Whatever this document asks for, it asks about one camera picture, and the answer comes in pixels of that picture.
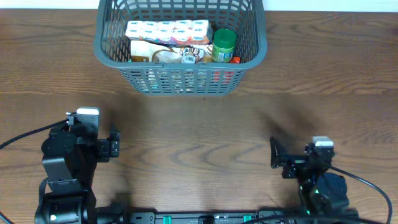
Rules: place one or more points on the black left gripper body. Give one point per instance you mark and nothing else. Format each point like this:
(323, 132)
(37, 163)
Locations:
(102, 152)

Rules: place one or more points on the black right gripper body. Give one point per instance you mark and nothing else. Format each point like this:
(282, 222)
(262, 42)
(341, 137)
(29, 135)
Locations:
(294, 170)

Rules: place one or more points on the small tan sachet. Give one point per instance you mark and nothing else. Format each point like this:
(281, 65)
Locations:
(142, 51)

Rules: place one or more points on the white blue printed carton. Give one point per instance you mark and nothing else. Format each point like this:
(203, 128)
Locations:
(178, 32)

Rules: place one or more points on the green lidded jar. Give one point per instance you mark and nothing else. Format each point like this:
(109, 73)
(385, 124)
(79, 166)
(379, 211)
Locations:
(224, 42)

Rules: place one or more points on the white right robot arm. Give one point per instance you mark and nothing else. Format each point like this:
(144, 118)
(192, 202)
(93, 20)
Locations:
(321, 192)

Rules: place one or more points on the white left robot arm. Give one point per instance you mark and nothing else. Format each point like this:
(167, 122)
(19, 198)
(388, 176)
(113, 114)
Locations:
(71, 154)

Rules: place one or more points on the grey plastic lattice basket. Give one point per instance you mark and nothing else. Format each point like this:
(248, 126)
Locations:
(113, 48)

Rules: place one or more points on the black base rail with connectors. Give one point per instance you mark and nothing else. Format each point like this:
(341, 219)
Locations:
(214, 217)

